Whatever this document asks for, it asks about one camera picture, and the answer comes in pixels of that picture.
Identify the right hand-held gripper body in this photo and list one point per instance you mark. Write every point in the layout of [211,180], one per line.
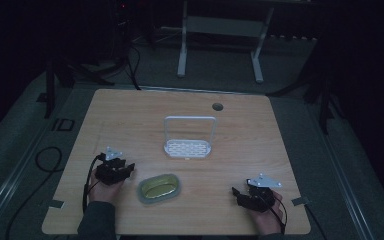
[261,196]

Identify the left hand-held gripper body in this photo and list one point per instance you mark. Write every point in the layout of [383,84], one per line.
[110,171]

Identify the person's left hand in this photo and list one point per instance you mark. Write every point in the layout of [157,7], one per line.
[104,191]

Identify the green oval dish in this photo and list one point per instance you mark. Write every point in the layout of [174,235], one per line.
[159,187]

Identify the grey tape strip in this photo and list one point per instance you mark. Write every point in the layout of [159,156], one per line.
[300,200]
[56,203]

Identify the black stand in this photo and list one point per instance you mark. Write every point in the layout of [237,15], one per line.
[323,100]
[60,76]

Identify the white metal stand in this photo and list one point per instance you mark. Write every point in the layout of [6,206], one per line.
[220,26]

